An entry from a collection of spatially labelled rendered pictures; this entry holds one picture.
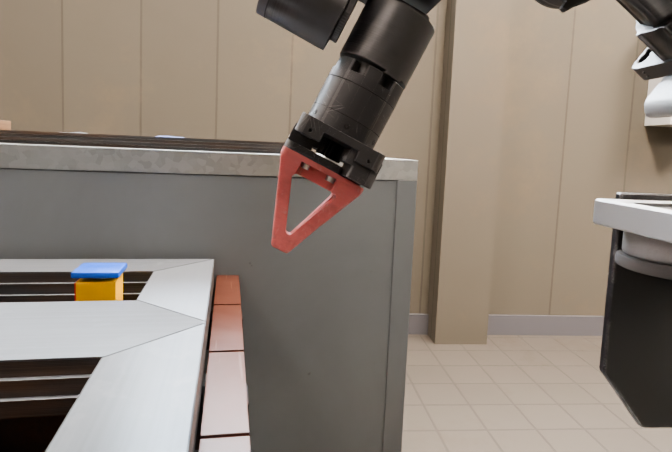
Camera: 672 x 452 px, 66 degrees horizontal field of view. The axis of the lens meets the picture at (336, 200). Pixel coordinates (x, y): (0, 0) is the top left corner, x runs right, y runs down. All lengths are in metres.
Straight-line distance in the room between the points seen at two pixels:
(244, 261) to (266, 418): 0.31
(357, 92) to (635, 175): 3.25
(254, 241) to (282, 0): 0.64
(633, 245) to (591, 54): 3.11
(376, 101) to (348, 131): 0.03
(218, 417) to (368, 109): 0.30
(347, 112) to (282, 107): 2.55
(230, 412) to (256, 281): 0.51
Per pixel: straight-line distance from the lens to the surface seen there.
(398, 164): 1.01
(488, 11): 3.04
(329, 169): 0.38
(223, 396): 0.54
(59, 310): 0.70
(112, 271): 0.77
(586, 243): 3.47
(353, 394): 1.10
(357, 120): 0.38
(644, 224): 0.33
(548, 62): 3.32
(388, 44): 0.39
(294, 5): 0.39
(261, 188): 0.96
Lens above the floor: 1.07
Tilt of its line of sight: 6 degrees down
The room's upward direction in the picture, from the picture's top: 2 degrees clockwise
